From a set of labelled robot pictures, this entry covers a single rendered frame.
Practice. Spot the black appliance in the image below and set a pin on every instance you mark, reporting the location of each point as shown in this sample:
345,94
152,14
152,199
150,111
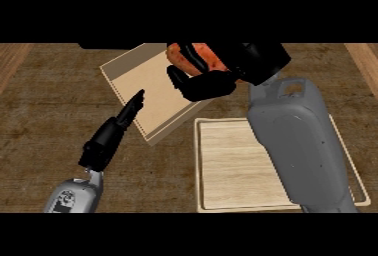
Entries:
112,46

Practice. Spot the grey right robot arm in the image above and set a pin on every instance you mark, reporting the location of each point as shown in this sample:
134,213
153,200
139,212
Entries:
299,146

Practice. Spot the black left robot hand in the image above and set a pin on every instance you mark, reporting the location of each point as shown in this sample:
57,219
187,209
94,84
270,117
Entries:
108,136

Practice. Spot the orange sweet potato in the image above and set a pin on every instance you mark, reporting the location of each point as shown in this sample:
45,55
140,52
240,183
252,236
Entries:
193,61

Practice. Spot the pale wooden tray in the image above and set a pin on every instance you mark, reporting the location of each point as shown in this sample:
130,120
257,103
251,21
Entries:
233,166

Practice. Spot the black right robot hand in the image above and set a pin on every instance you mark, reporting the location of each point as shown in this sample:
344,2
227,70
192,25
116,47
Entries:
245,63

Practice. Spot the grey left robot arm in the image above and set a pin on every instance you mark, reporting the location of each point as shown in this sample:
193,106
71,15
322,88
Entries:
74,195

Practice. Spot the open cardboard box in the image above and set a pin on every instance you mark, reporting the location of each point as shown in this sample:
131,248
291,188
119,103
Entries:
152,90

